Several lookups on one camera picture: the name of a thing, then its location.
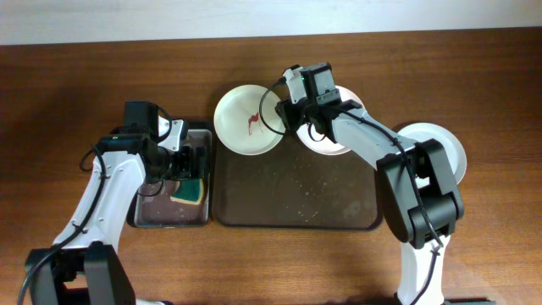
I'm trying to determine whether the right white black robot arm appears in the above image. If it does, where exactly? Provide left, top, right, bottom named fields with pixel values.
left=275, top=62, right=464, bottom=304

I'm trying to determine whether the right black cable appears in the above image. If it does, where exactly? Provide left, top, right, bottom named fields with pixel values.
left=258, top=75, right=445, bottom=305

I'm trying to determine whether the small black water tray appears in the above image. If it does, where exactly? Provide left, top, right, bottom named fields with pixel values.
left=126, top=122, right=215, bottom=228

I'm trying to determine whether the green yellow sponge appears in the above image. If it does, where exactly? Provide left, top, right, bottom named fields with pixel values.
left=170, top=178, right=205, bottom=205

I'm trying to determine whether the cream plate with red stain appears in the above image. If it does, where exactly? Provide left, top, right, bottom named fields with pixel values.
left=213, top=85, right=285, bottom=156

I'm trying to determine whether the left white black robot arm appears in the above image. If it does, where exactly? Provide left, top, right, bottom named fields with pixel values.
left=18, top=101, right=213, bottom=305

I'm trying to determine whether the pink plate with red stain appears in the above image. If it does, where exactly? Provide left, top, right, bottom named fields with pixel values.
left=296, top=86, right=365, bottom=156

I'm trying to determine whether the large brown serving tray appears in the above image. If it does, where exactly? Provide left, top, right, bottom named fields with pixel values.
left=211, top=136, right=383, bottom=231

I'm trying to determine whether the pale blue stained plate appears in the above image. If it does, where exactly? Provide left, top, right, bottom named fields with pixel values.
left=399, top=123, right=467, bottom=185

